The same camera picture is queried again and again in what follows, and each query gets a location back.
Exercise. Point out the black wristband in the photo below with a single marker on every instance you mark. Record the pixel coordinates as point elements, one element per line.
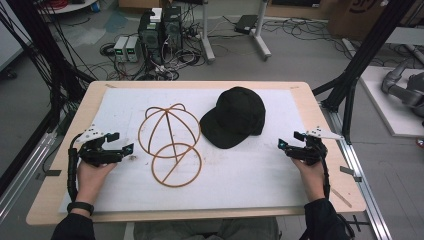
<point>81,206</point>

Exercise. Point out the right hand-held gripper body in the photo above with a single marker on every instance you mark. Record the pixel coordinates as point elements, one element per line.
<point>310,153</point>

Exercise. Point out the white stand leg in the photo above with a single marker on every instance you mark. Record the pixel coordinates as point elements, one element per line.
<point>207,43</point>
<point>261,36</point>

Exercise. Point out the person's right hand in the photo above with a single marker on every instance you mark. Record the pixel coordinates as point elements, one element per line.
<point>313,181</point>

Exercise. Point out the black computer tower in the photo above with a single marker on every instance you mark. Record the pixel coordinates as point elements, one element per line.
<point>172,30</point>
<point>150,40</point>

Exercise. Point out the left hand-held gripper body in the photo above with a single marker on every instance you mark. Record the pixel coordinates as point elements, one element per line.
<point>96,155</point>

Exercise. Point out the white small box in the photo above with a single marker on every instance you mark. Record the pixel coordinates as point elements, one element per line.
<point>156,15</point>

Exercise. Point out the person's legs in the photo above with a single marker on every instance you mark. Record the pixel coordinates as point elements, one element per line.
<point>233,231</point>

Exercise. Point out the aluminium rail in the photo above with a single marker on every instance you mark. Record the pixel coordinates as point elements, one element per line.
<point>363,186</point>
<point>23,180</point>

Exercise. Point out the black baseball cap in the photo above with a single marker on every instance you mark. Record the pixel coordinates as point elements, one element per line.
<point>233,113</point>

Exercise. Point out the cardboard box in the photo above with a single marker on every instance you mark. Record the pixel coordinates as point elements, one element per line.
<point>353,20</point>

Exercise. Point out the black flat box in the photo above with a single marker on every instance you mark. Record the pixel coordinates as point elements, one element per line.
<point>246,24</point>

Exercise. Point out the grey bench power supply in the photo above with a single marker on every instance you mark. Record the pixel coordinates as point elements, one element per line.
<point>120,48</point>
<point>133,49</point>

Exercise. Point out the white table mat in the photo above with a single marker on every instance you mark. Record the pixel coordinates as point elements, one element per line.
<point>240,180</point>

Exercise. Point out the person's left hand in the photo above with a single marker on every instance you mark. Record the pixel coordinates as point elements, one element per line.
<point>89,181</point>

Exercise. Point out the white platform board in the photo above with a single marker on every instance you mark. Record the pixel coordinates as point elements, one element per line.
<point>383,100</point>

